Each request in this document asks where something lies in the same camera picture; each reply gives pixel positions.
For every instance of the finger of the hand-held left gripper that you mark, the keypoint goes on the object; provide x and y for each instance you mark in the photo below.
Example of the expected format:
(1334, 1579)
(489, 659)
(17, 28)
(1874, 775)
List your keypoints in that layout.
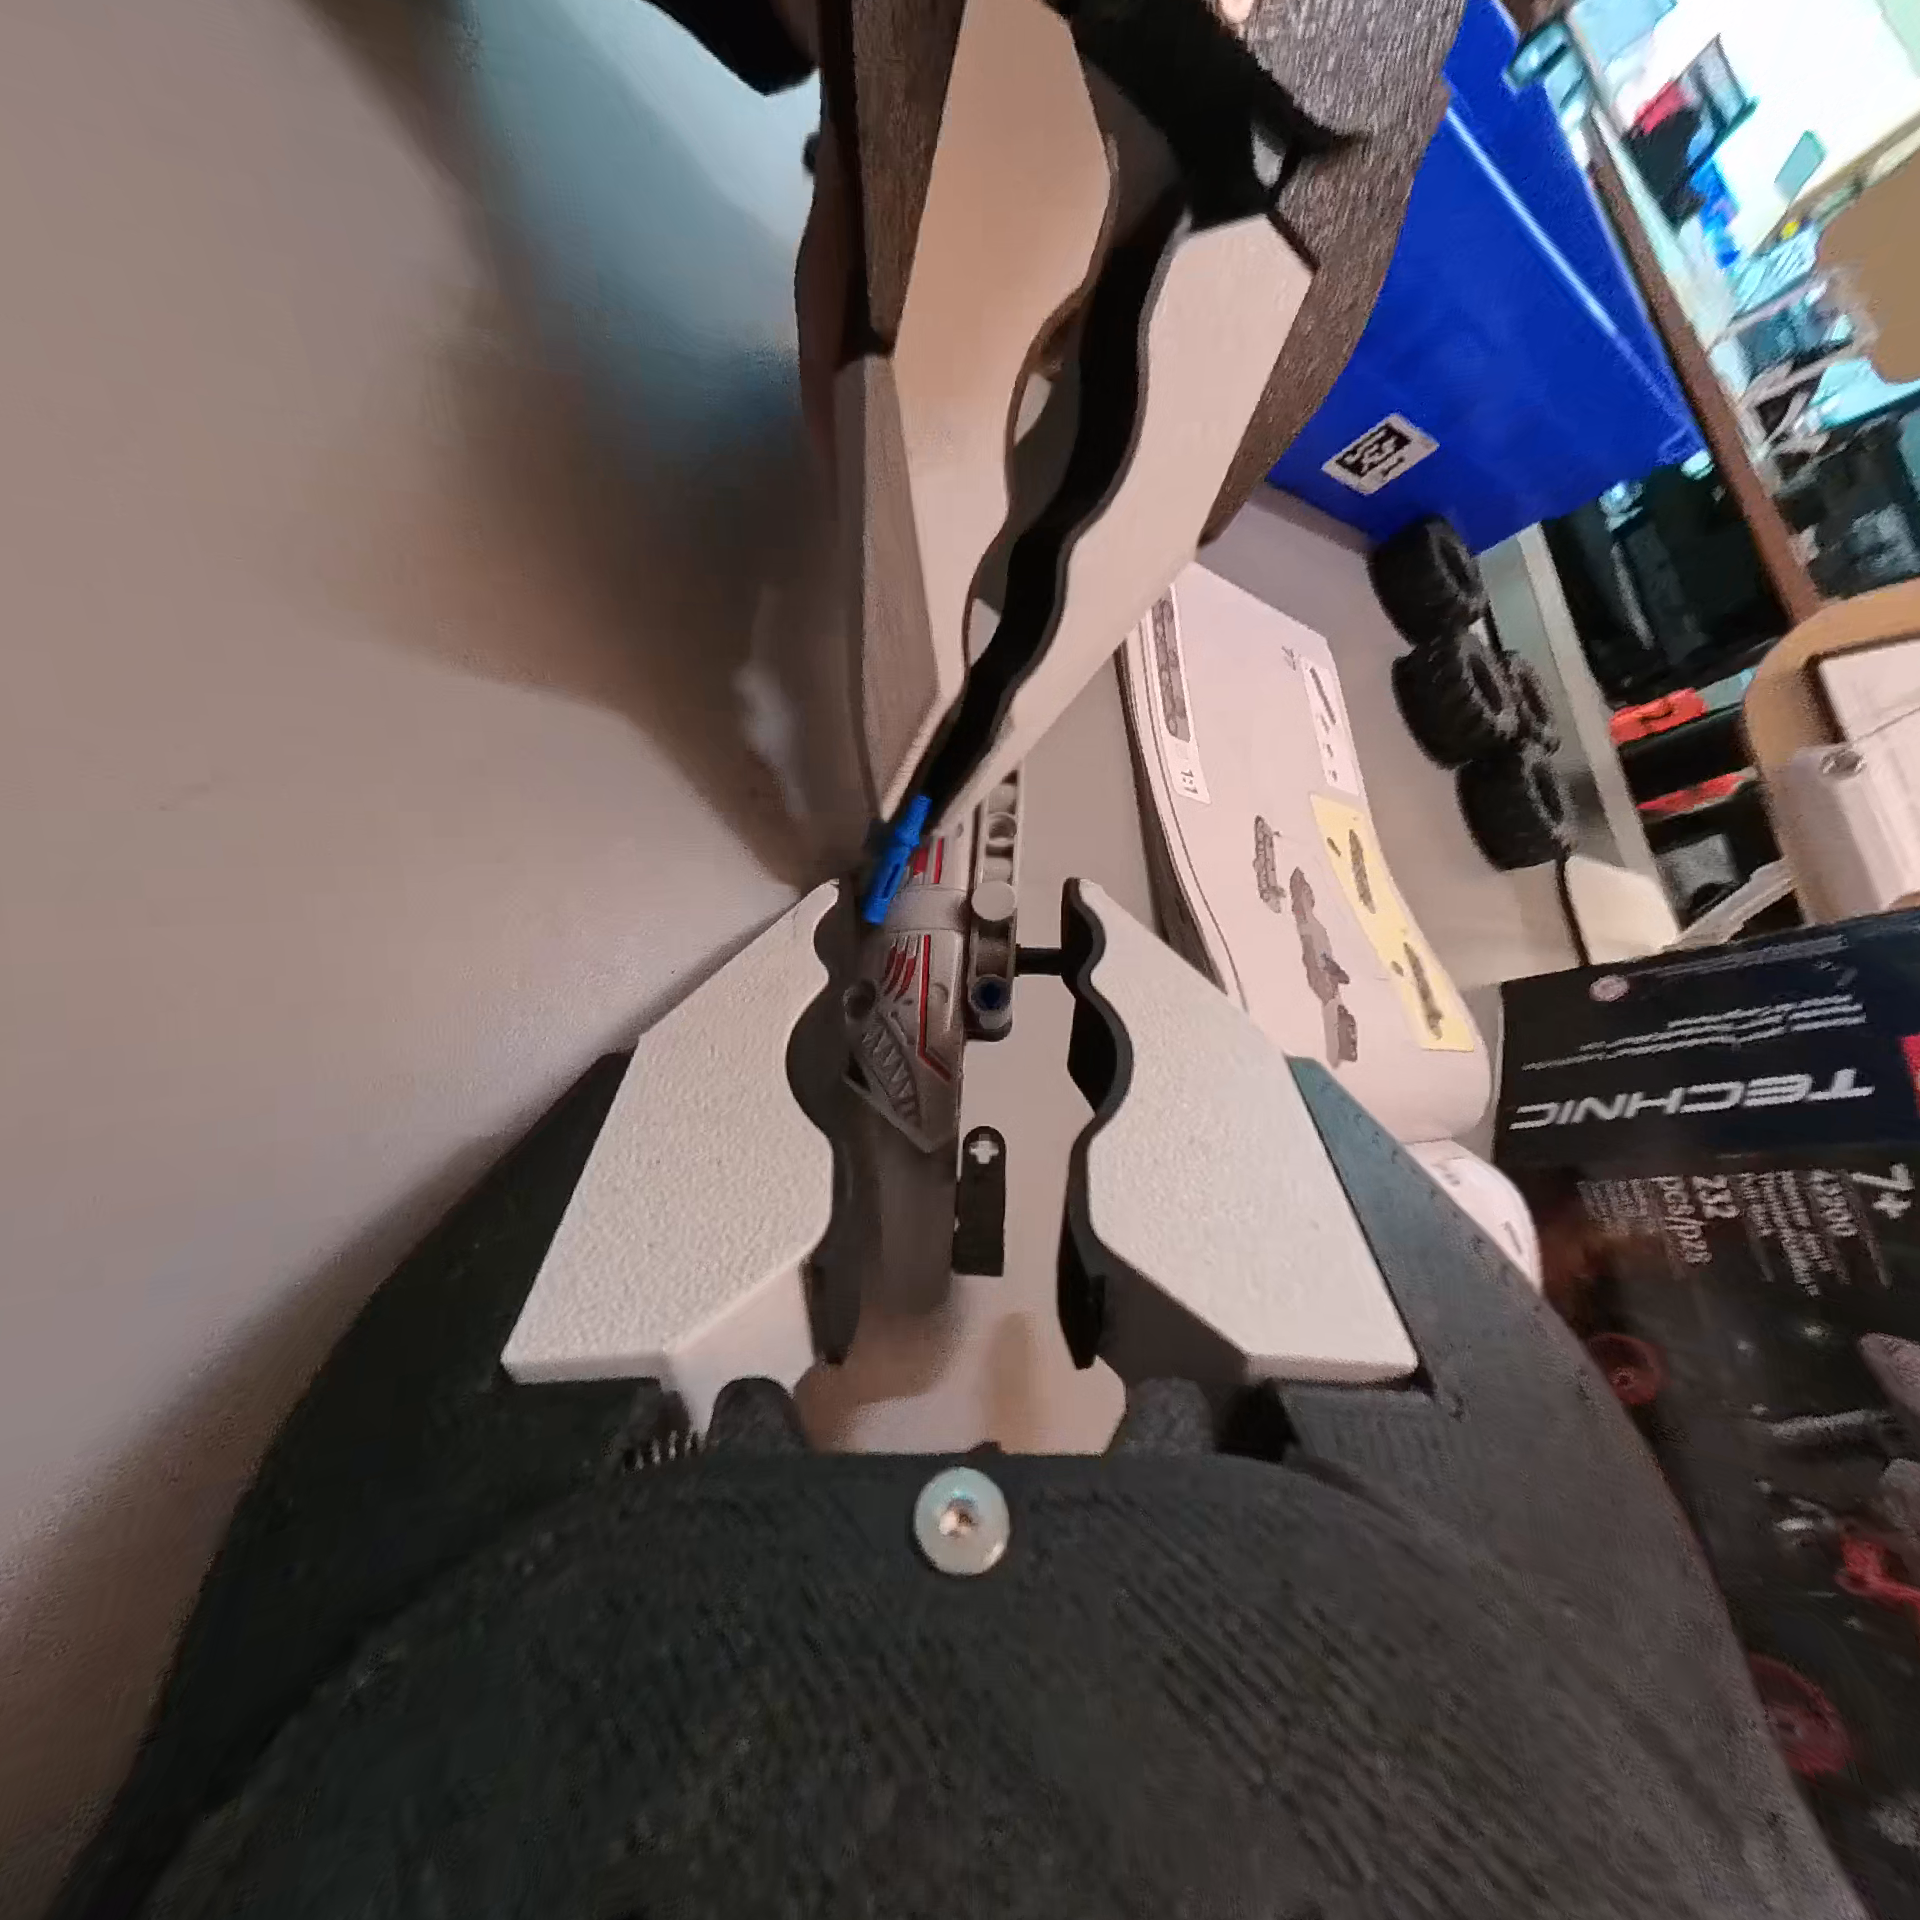
(1200, 390)
(976, 225)

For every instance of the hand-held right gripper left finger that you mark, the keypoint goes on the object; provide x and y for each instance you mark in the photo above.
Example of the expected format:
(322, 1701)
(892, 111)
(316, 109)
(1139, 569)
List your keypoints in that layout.
(675, 1199)

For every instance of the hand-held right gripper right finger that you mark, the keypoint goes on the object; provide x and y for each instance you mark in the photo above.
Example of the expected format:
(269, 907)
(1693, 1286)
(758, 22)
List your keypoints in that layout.
(1245, 1199)

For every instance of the grey red toy brick assembly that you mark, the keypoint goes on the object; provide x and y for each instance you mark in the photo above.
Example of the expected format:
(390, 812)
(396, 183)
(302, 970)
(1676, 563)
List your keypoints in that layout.
(915, 1021)

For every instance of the blue toy brick pin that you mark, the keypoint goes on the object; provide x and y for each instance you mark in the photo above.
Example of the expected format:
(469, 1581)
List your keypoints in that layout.
(896, 857)

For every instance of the blue plastic bin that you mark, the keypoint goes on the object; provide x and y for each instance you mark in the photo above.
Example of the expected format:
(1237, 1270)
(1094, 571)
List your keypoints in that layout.
(1501, 301)

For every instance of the white paper bag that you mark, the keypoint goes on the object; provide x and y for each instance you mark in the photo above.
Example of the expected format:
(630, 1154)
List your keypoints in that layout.
(1487, 1199)

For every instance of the black toy brick beam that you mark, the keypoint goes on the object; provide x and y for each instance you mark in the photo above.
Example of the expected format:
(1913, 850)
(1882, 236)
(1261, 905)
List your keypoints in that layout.
(980, 1199)

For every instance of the black toy tire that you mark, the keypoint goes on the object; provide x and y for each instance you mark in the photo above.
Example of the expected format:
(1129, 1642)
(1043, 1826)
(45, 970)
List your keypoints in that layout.
(1471, 698)
(1426, 578)
(1517, 810)

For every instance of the toy brick instruction booklet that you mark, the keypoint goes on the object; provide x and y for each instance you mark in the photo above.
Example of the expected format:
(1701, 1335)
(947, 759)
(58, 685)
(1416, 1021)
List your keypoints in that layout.
(1291, 840)

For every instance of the black toy set box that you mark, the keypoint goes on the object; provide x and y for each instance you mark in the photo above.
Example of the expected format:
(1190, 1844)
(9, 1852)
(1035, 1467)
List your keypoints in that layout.
(1727, 1351)

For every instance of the cardboard box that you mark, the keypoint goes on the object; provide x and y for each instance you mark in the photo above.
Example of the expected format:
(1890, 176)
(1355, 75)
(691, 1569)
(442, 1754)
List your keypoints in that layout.
(1876, 256)

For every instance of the red black tool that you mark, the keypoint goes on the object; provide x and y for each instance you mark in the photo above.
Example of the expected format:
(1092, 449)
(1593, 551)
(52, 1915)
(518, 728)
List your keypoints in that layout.
(1674, 720)

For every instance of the curved wooden board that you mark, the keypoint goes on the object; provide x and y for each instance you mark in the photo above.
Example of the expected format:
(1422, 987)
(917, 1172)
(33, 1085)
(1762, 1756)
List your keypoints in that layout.
(1801, 661)

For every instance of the white plastic box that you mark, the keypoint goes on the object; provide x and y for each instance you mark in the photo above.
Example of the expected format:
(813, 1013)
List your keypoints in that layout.
(1855, 826)

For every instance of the brown wooden post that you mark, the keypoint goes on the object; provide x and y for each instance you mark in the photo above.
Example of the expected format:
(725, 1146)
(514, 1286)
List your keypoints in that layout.
(1695, 331)

